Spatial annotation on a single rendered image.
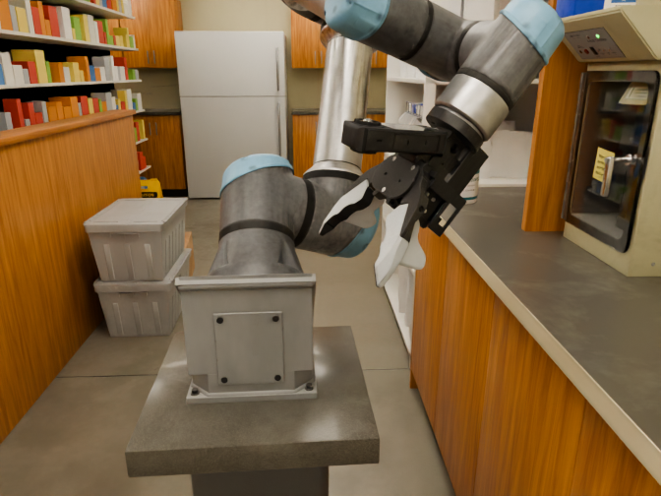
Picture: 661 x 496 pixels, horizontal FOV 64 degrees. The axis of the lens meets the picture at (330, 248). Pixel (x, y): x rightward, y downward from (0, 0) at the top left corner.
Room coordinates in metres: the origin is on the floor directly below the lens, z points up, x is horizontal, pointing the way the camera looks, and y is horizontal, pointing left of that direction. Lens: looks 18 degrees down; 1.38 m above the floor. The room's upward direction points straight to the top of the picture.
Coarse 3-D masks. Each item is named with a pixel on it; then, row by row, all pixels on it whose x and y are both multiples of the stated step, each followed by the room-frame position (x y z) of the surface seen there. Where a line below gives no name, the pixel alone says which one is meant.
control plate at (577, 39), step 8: (568, 32) 1.38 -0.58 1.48; (576, 32) 1.34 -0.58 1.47; (584, 32) 1.30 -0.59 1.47; (592, 32) 1.27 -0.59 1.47; (600, 32) 1.24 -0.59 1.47; (568, 40) 1.41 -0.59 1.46; (576, 40) 1.37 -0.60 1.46; (584, 40) 1.33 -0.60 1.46; (592, 40) 1.30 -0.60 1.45; (600, 40) 1.27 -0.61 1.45; (608, 40) 1.24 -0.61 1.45; (576, 48) 1.39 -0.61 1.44; (584, 48) 1.36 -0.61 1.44; (600, 48) 1.29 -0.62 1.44; (608, 48) 1.26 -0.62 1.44; (616, 48) 1.23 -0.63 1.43; (584, 56) 1.39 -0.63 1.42; (592, 56) 1.35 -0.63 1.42; (600, 56) 1.32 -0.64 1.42; (608, 56) 1.28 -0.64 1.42; (616, 56) 1.25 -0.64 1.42; (624, 56) 1.22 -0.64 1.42
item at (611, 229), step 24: (600, 72) 1.35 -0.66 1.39; (624, 72) 1.25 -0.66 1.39; (648, 72) 1.16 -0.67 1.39; (600, 96) 1.34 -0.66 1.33; (624, 96) 1.24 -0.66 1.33; (648, 96) 1.15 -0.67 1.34; (600, 120) 1.32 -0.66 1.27; (624, 120) 1.22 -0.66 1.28; (648, 120) 1.13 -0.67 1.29; (600, 144) 1.30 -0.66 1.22; (624, 144) 1.21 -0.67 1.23; (576, 168) 1.40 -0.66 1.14; (624, 168) 1.19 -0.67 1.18; (576, 192) 1.38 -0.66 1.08; (624, 192) 1.17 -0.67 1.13; (576, 216) 1.36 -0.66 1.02; (600, 216) 1.25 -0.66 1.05; (624, 216) 1.16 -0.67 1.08; (600, 240) 1.23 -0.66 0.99; (624, 240) 1.14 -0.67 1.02
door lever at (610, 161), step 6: (612, 156) 1.17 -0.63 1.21; (630, 156) 1.17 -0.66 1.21; (606, 162) 1.17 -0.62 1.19; (612, 162) 1.17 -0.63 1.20; (630, 162) 1.17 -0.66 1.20; (606, 168) 1.17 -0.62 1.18; (612, 168) 1.17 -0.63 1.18; (606, 174) 1.17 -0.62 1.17; (612, 174) 1.17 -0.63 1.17; (606, 180) 1.17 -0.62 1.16; (606, 186) 1.17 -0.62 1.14; (600, 192) 1.18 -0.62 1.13; (606, 192) 1.17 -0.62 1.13
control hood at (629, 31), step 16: (576, 16) 1.30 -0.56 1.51; (592, 16) 1.23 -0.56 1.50; (608, 16) 1.17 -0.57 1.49; (624, 16) 1.12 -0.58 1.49; (640, 16) 1.12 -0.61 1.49; (656, 16) 1.12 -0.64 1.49; (608, 32) 1.22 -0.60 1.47; (624, 32) 1.16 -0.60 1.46; (640, 32) 1.12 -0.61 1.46; (656, 32) 1.12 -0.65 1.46; (624, 48) 1.20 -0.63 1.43; (640, 48) 1.15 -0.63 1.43; (656, 48) 1.12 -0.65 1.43
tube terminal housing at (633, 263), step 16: (640, 0) 1.26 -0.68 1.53; (656, 0) 1.20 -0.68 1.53; (592, 64) 1.42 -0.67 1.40; (608, 64) 1.35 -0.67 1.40; (624, 64) 1.28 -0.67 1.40; (640, 64) 1.22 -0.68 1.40; (656, 64) 1.16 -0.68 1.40; (656, 112) 1.13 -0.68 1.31; (656, 128) 1.12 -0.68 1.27; (656, 144) 1.13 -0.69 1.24; (656, 160) 1.13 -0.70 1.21; (656, 176) 1.13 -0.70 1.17; (640, 192) 1.13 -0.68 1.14; (656, 192) 1.13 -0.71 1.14; (640, 208) 1.13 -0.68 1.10; (656, 208) 1.13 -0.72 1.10; (640, 224) 1.12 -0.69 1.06; (656, 224) 1.13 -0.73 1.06; (576, 240) 1.36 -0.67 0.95; (592, 240) 1.29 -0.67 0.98; (640, 240) 1.13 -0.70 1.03; (656, 240) 1.13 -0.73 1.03; (608, 256) 1.21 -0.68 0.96; (624, 256) 1.15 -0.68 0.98; (640, 256) 1.13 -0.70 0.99; (656, 256) 1.13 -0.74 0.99; (624, 272) 1.14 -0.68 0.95; (640, 272) 1.13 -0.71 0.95; (656, 272) 1.13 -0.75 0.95
